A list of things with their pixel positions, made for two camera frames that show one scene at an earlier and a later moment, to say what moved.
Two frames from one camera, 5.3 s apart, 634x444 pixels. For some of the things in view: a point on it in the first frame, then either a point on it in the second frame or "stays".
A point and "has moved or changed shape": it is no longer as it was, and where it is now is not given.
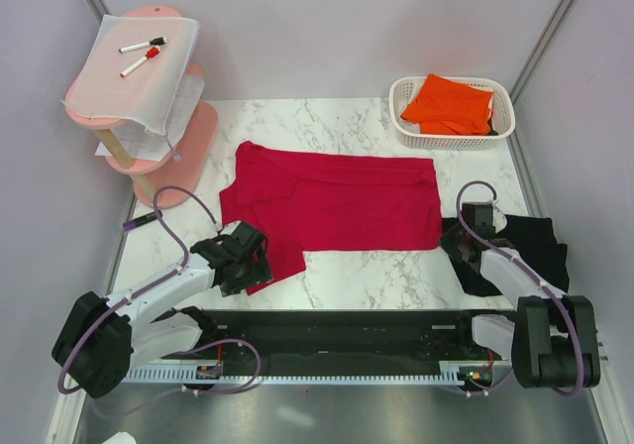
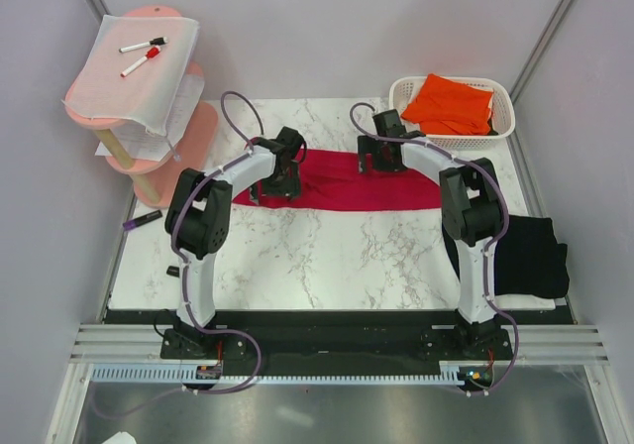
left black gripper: [260, 273] -> [289, 188]
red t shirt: [324, 202] has moved or changed shape
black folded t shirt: [533, 238] stays
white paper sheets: [146, 145] stays
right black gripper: [446, 237] -> [369, 146]
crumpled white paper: [121, 438] stays
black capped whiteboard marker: [154, 42] stays
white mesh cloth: [151, 92] stays
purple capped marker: [141, 219] stays
